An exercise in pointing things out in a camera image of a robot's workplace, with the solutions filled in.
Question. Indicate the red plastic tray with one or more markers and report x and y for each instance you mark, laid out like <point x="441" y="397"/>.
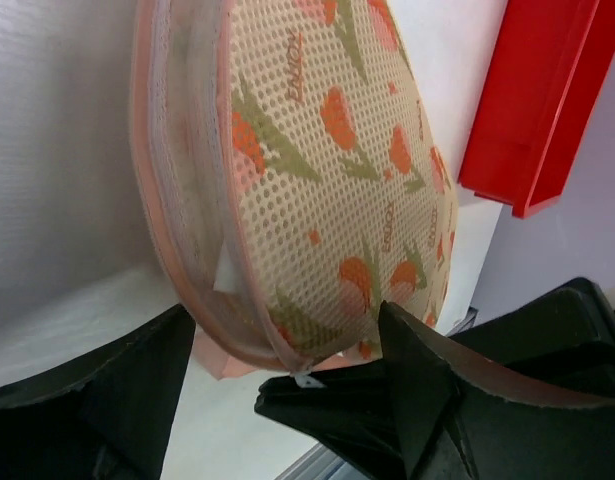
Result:
<point x="548" y="66"/>

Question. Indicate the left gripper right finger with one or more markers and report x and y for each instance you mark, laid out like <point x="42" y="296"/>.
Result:
<point x="459" y="413"/>

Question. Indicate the white zipper pull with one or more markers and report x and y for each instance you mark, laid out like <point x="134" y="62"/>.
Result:
<point x="307" y="380"/>

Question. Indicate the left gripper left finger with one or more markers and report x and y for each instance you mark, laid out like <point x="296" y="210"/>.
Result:
<point x="107" y="414"/>

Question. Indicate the floral mesh laundry bag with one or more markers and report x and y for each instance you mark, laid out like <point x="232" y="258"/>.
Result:
<point x="289" y="177"/>

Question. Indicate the aluminium mounting rail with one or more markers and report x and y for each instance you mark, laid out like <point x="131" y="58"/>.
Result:
<point x="320" y="463"/>

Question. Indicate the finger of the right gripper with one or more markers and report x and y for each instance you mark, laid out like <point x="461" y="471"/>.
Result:
<point x="387" y="427"/>

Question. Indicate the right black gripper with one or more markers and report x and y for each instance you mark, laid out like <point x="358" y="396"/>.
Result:
<point x="565" y="337"/>

